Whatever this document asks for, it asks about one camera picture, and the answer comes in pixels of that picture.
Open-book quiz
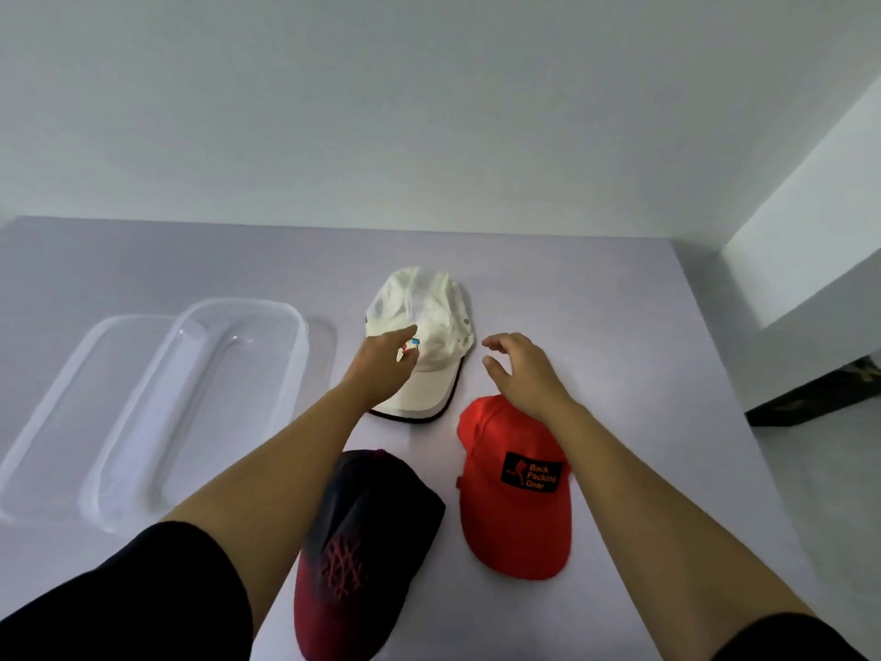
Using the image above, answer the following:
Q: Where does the black object on floor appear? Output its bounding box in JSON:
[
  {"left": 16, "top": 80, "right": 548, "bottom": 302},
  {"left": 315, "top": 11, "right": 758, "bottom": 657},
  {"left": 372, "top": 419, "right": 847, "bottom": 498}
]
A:
[{"left": 745, "top": 355, "right": 881, "bottom": 428}]

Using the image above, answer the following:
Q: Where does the clear plastic box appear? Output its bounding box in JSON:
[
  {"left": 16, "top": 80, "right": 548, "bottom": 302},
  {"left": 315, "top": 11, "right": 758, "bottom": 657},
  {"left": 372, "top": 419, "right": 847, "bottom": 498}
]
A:
[{"left": 79, "top": 297, "right": 311, "bottom": 534}]

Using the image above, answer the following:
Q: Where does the clear plastic lid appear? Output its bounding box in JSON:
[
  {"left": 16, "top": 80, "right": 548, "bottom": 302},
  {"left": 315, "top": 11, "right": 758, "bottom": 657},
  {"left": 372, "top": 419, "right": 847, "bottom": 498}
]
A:
[{"left": 0, "top": 314, "right": 180, "bottom": 524}]

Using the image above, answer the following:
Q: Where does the person's left hand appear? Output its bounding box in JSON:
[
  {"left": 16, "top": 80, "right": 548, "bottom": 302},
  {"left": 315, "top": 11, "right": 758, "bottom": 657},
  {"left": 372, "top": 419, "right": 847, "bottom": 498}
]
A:
[{"left": 341, "top": 324, "right": 421, "bottom": 410}]

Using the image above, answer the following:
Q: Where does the person's black sleeve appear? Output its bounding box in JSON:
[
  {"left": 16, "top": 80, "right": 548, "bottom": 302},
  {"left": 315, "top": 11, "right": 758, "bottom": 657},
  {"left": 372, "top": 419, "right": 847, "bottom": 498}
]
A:
[
  {"left": 712, "top": 613, "right": 868, "bottom": 661},
  {"left": 0, "top": 521, "right": 254, "bottom": 661}
]

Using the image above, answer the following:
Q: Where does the person's left forearm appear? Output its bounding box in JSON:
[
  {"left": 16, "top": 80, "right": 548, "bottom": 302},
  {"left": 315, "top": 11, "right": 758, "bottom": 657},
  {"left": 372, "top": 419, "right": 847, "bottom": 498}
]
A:
[{"left": 162, "top": 385, "right": 373, "bottom": 634}]

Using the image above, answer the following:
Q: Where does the person's black left sleeve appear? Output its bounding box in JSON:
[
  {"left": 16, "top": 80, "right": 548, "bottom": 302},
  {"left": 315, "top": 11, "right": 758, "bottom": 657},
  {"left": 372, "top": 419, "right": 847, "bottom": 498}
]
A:
[{"left": 0, "top": 521, "right": 254, "bottom": 661}]

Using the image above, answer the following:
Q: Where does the person's right hand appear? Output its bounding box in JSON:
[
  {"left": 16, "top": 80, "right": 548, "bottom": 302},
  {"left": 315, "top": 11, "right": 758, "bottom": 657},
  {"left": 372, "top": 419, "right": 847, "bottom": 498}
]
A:
[{"left": 480, "top": 331, "right": 576, "bottom": 424}]

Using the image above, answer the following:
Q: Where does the person's right forearm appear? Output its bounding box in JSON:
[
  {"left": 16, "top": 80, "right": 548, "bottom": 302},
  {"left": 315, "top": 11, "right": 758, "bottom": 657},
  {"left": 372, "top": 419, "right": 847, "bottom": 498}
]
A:
[{"left": 550, "top": 402, "right": 817, "bottom": 661}]

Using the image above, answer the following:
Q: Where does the person's black right sleeve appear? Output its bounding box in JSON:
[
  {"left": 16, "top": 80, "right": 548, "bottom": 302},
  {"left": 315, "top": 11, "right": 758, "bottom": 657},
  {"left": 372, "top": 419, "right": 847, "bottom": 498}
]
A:
[{"left": 712, "top": 613, "right": 868, "bottom": 661}]

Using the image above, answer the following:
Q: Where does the black and red cap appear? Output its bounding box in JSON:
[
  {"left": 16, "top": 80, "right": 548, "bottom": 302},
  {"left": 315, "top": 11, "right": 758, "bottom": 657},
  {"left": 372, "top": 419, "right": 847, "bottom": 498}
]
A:
[{"left": 294, "top": 449, "right": 447, "bottom": 661}]

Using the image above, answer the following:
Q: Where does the red cap with patch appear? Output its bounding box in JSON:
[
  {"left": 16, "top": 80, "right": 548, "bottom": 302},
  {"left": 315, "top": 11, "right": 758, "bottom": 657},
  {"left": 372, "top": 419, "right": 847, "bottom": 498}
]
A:
[{"left": 455, "top": 395, "right": 574, "bottom": 581}]

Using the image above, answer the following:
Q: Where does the white cap with logo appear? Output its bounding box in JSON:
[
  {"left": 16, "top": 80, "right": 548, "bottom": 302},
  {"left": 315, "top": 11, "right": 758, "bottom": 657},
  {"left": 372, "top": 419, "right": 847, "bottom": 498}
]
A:
[{"left": 364, "top": 266, "right": 476, "bottom": 424}]

